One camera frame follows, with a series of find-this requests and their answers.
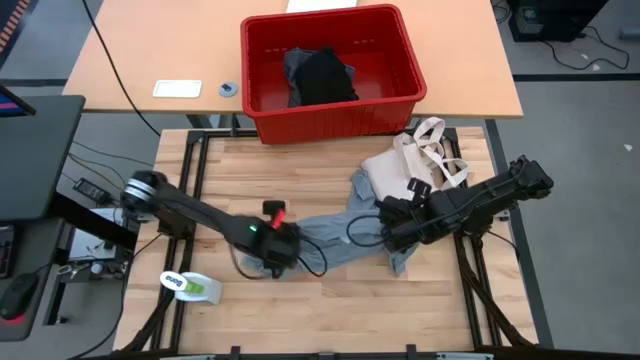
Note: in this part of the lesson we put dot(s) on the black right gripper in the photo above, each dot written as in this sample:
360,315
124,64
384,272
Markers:
415,220

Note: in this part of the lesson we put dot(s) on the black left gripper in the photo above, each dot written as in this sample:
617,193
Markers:
282,250

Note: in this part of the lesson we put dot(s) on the grey Reebok t-shirt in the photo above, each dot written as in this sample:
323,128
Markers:
330,232

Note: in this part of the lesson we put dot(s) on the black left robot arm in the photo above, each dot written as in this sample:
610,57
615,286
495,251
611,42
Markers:
190,210

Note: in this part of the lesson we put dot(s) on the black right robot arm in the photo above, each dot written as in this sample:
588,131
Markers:
480,200

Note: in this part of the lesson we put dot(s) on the red plastic laundry bin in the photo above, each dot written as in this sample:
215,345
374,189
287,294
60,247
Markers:
325,127

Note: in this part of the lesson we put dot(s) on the cream canvas tote bag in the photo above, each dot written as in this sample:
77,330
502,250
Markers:
395,170

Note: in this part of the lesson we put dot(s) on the white spray bottle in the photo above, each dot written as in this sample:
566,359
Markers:
195,287

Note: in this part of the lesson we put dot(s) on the black folded garment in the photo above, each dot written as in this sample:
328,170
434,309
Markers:
325,80

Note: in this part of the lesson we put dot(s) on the grey round desk grommet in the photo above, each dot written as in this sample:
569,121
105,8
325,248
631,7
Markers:
228,89

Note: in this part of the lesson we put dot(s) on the dark grey garment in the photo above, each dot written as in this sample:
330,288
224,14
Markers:
291,65

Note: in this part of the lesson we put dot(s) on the white rectangular pad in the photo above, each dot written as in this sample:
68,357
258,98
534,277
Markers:
177,88

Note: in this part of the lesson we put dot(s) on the black power adapter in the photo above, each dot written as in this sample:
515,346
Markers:
91,190

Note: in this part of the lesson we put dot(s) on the tan wooden desk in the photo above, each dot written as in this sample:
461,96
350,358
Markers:
175,45

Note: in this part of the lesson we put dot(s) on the white paper sheet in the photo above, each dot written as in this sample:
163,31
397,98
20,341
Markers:
320,5

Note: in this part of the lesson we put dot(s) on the black computer tower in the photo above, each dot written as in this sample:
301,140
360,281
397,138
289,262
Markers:
555,20

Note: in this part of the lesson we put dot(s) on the black side desk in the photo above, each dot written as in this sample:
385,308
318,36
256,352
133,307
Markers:
35,160

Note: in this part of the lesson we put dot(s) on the black computer mouse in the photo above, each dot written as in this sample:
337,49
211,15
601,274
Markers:
17,295

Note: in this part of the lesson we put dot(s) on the black monitor with lit screen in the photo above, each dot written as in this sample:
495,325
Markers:
12,102

